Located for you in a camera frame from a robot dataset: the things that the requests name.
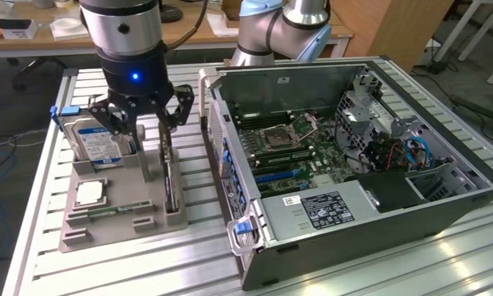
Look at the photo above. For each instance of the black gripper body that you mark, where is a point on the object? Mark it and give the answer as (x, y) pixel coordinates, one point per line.
(130, 74)

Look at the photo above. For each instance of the black graphics card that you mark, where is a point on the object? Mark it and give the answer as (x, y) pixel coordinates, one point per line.
(170, 179)

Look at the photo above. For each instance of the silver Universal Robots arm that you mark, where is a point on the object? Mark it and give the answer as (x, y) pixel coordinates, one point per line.
(122, 31)

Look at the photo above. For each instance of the blue expansion slot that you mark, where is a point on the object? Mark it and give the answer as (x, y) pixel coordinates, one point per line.
(277, 176)

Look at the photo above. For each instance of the hard disk in blue caddy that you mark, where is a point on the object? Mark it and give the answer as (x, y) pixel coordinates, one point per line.
(95, 145)

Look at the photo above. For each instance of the black round lamp base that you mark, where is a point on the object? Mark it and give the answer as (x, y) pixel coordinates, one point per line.
(171, 17)

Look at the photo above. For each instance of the white square holder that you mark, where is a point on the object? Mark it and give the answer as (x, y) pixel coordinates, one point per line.
(66, 29)

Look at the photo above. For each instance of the wooden desk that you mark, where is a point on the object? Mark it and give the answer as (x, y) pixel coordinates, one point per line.
(45, 44)

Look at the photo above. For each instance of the silver CPU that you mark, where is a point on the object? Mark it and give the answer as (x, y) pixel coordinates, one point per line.
(89, 192)

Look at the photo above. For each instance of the black chair base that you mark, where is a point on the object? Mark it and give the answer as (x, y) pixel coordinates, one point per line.
(27, 72)

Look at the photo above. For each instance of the CPU socket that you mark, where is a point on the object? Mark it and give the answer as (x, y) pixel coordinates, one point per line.
(277, 135)

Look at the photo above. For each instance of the stack of white papers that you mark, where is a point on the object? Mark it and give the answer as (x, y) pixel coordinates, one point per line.
(221, 26)

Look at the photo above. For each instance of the white tape roll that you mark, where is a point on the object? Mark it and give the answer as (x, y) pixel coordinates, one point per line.
(59, 3)

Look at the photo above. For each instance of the green RAM stick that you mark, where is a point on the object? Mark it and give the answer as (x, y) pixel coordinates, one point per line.
(106, 211)

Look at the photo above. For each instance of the black installed RAM stick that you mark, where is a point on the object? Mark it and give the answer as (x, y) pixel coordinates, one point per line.
(282, 155)

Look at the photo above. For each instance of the white box with black top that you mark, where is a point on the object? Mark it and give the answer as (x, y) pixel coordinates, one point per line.
(17, 29)

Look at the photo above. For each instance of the grey parts rack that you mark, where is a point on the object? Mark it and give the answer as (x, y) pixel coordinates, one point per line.
(118, 228)

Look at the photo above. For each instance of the green motherboard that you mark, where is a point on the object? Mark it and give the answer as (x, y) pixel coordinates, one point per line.
(323, 157)

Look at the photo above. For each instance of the blue case latch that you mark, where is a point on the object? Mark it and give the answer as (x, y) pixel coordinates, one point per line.
(242, 228)

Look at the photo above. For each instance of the grey metal disk bay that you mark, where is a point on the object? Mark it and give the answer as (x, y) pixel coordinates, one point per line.
(361, 117)

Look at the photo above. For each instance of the grey power supply unit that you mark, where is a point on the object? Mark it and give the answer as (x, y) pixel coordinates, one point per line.
(311, 212)

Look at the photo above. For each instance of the wooden cabinet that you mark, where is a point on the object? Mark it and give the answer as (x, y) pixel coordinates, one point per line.
(398, 31)

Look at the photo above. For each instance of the open black PC case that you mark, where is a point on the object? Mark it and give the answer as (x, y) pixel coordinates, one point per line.
(353, 234)

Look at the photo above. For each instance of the silver drive cage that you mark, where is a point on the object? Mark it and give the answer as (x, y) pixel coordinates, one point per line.
(443, 182)

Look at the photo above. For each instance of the white table frame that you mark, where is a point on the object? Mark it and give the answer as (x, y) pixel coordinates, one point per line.
(475, 31)

